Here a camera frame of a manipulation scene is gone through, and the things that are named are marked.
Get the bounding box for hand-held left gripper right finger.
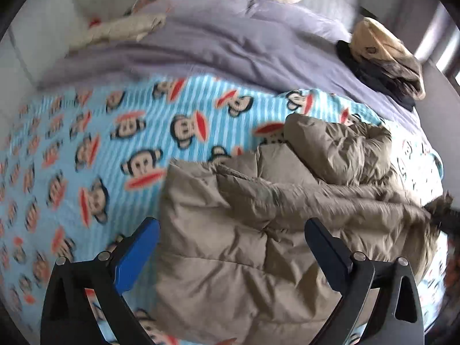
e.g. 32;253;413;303
305;217;425;345

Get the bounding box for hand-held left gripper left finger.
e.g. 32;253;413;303
40;217;161;345

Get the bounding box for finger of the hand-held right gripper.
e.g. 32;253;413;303
426;201;460;231

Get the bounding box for beige puffer jacket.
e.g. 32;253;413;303
153;113;454;345

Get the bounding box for black folded clothes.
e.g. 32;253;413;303
336;39;417;112

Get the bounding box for blue monkey print blanket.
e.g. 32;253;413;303
0;74;446;345

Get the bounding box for beige striped garment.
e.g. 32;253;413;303
350;16;426;101

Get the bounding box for grey curtain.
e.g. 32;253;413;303
413;0;454;66

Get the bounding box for cream folded jacket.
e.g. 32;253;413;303
68;12;168;51

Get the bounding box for purple duvet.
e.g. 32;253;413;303
36;0;423;123

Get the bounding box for purple pillow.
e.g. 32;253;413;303
252;0;351;42

